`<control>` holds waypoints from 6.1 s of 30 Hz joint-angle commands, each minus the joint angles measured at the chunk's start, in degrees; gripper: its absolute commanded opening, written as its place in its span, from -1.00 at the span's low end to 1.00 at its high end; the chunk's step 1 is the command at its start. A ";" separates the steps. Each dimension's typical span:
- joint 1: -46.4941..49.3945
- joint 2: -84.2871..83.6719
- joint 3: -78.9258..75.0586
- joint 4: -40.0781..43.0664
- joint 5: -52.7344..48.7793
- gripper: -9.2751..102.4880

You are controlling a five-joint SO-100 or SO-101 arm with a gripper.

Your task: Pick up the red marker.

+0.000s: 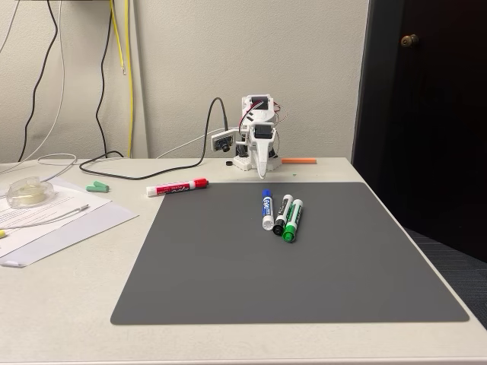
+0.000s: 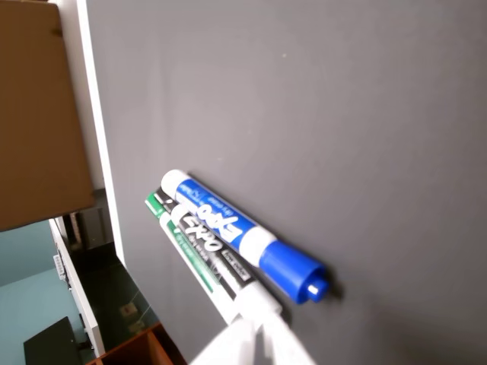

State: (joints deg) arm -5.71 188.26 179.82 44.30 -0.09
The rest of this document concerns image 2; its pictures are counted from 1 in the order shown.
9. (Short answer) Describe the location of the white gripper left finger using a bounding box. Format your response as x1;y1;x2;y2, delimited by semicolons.
189;317;268;365

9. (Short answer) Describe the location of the brown cardboard box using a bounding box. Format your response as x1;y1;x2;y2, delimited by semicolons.
0;0;96;233

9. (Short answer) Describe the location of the gray rectangular mat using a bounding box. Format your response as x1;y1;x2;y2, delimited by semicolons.
85;0;487;365

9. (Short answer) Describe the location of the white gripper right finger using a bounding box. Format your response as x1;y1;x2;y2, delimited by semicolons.
261;314;317;365

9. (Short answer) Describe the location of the brown wooden shelf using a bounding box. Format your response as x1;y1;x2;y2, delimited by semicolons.
86;322;188;365

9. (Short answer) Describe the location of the green dry erase marker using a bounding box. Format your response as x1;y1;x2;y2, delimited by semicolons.
144;192;244;326

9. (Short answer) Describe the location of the black dry erase marker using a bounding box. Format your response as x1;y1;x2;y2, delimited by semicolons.
156;186;283;319

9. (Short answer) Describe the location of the black flat box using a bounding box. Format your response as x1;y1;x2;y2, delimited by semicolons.
23;316;84;365

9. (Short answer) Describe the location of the blue dry erase marker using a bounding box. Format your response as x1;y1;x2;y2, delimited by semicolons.
160;169;329;305

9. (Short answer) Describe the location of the white shelf panel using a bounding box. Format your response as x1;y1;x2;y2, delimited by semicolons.
48;217;107;358

